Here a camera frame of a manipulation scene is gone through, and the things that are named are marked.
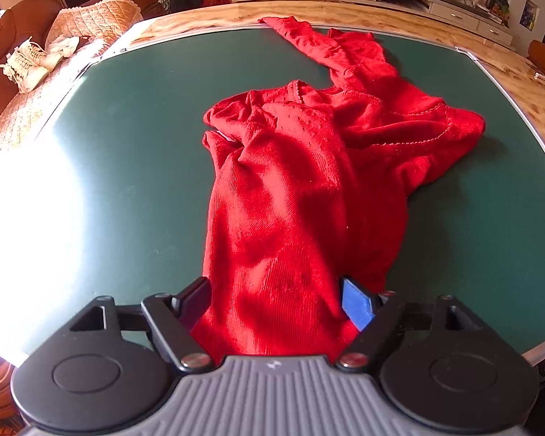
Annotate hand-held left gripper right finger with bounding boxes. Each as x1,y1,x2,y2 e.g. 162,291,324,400
336,276,475,371

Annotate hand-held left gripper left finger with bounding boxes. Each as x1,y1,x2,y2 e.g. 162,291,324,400
68,276,214,371

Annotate red knit cardigan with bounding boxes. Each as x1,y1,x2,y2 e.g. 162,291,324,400
188,16,487,357

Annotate green table mat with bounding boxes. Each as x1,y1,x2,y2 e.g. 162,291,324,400
18,25,545,368

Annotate beige quilted seat cover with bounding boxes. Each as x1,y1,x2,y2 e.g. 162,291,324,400
0,45,105,169

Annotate round wooden table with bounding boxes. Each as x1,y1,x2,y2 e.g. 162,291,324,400
0,0,545,373

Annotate white cloth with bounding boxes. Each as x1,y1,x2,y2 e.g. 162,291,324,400
45,35,81,58

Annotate beige quilted sofa cover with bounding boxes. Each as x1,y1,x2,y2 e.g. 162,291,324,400
45,0,144,53

